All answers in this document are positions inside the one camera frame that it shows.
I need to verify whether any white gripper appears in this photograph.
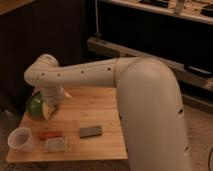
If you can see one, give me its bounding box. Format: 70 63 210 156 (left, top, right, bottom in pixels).
41 86 72 120

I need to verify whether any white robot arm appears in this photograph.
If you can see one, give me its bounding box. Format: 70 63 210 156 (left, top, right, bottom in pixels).
24 54 192 171

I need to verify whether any wooden table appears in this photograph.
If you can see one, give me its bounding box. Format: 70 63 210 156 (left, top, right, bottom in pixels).
6 87 127 162

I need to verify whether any grey sponge block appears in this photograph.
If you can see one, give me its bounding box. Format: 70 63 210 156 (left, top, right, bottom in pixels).
79 125 102 138

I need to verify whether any clear plastic packet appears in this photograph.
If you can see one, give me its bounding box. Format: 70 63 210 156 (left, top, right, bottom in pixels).
44 136 67 152

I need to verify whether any vertical metal pole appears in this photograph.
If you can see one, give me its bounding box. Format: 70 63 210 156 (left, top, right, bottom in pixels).
95 0 101 41

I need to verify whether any upper wooden shelf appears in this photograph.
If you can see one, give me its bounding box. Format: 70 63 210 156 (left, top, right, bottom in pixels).
101 0 213 25

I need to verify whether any long metal rail beam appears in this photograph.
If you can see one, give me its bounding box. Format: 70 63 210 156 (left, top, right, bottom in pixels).
87 37 213 92

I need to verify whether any black device on rail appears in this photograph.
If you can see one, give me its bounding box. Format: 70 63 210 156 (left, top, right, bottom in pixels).
184 65 213 78

